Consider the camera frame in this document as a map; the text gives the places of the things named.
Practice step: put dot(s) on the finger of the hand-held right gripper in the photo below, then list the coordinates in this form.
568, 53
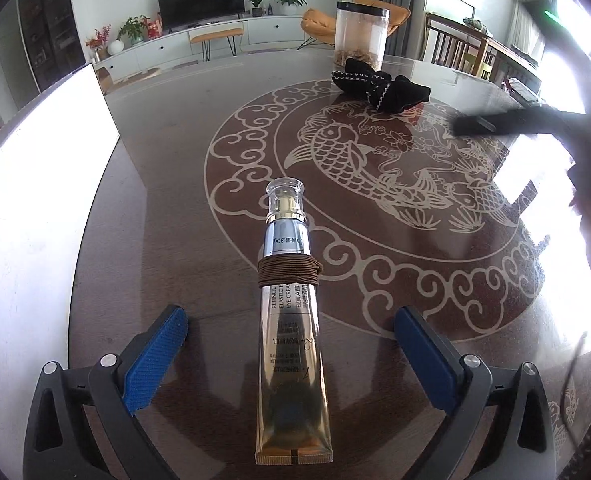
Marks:
515, 122

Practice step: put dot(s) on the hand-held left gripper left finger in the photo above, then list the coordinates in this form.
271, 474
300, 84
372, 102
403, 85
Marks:
155, 355

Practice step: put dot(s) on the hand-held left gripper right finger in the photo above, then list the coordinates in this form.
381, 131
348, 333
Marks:
425, 360

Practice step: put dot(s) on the gold cream tube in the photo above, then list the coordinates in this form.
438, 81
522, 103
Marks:
288, 350

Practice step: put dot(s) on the black bow with white stitching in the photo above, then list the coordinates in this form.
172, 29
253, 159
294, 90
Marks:
390, 87

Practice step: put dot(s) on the white board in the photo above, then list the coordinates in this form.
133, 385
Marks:
35, 235

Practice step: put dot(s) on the clear jar with black lid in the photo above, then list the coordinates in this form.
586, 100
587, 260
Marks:
360, 30

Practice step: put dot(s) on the orange lounge chair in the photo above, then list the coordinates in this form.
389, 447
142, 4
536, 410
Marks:
320, 22

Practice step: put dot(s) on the white television cabinet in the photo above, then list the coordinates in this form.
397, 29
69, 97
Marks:
270, 32

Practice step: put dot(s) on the small potted plant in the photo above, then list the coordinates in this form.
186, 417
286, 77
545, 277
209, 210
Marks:
256, 6

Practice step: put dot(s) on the orange stool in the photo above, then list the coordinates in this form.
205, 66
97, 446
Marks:
215, 32

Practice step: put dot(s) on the red flowers in white vase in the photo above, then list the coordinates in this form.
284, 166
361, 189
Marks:
103, 45

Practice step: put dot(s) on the red decoration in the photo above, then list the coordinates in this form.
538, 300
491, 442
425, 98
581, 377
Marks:
154, 29

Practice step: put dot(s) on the bushy potted plant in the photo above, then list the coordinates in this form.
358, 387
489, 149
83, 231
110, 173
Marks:
133, 29

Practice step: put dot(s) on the flat screen television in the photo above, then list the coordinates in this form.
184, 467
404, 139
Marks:
200, 2

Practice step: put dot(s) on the dark display cabinet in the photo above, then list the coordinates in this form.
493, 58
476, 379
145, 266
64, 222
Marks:
50, 25

